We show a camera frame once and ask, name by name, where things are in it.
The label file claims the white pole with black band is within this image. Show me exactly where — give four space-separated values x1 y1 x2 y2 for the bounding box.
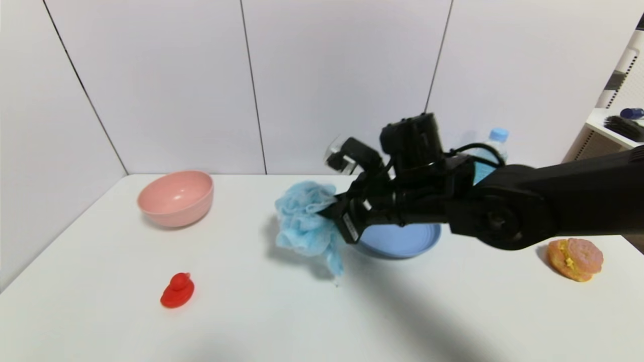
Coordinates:
596 14 644 109

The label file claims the white perforated shelf unit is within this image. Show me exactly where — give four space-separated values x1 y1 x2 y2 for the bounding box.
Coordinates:
562 108 644 164

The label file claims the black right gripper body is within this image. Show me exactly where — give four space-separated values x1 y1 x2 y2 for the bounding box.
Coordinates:
332 186 402 244

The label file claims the black cable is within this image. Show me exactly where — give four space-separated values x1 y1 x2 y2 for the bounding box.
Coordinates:
447 143 506 167

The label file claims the blue plate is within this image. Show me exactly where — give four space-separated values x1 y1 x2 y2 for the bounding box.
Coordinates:
351 223 442 260

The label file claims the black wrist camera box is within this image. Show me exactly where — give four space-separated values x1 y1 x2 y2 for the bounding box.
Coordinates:
379 113 446 172

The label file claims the red rubber duck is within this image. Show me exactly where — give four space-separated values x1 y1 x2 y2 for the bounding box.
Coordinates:
160 272 195 309

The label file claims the small silver faced camera module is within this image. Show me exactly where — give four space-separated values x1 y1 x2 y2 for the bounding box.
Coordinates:
325 136 384 175

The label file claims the pink bowl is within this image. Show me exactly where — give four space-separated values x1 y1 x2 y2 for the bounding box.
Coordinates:
137 170 214 228

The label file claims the light blue mesh bath sponge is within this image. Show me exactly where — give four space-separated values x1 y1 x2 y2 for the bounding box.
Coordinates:
274 181 346 278

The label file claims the black hair brush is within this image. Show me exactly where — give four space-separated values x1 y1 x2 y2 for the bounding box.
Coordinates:
603 115 644 143

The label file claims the clear water bottle blue label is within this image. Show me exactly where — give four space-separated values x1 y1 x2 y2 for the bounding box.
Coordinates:
472 127 510 186

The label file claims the cream puff pastry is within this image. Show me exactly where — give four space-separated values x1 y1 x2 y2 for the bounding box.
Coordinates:
547 238 604 283

